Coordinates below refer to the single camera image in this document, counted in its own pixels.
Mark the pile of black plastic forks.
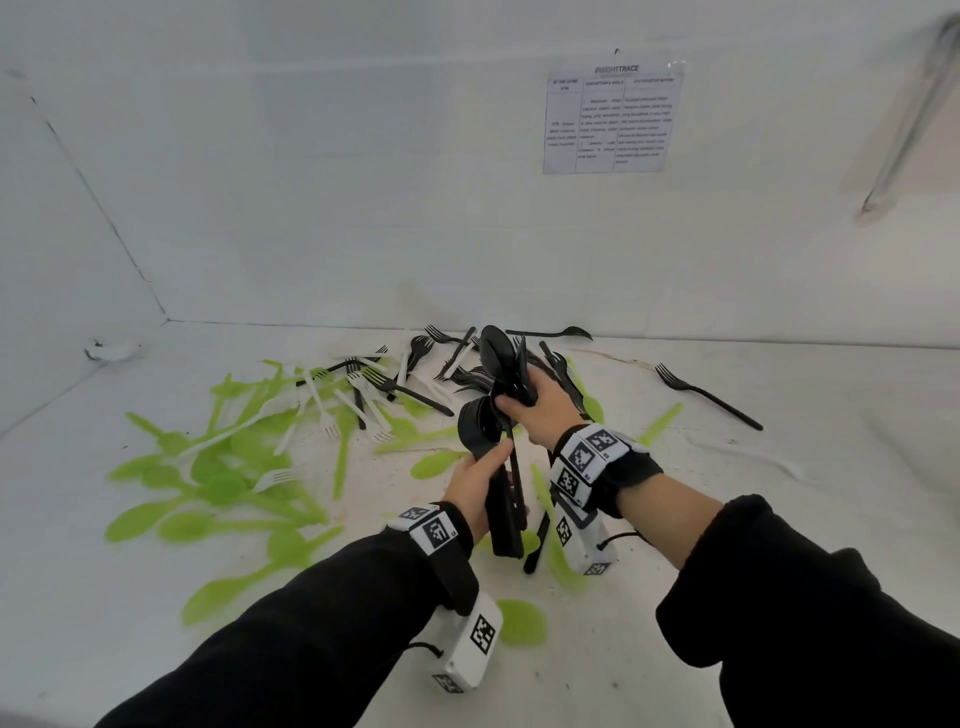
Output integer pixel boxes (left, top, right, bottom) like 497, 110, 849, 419
296, 323, 765, 575

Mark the person's left forearm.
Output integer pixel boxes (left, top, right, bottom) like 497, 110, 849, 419
93, 524, 451, 728

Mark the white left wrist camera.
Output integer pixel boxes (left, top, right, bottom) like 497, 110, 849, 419
431, 592, 505, 695

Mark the black marker wrist band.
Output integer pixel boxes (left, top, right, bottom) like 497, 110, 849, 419
549, 423, 665, 520
386, 502, 481, 616

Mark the printed paper wall notice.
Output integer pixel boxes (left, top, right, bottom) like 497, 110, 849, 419
542, 59, 685, 176

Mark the black marker right wrist band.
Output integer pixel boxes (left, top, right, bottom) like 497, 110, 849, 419
549, 423, 665, 520

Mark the metal wall bracket frame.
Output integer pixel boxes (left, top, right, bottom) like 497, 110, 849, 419
858, 14, 960, 223

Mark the pile of white plastic forks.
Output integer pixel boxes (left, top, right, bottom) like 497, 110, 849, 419
176, 341, 808, 496

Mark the black marker left wrist band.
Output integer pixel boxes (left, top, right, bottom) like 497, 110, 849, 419
386, 502, 481, 616

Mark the person's left hand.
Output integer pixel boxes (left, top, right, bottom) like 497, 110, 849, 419
442, 438, 516, 545

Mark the pile of plastic cutlery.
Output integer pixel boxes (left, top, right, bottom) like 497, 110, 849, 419
104, 358, 685, 648

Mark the stack of black spoons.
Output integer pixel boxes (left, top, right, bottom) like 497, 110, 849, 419
457, 397, 530, 560

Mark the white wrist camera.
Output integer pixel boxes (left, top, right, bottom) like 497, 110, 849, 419
553, 494, 620, 577
431, 592, 505, 695

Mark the person's right hand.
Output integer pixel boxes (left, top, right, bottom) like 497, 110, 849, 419
494, 365, 587, 452

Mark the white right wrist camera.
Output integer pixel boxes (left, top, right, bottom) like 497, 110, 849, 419
553, 494, 620, 577

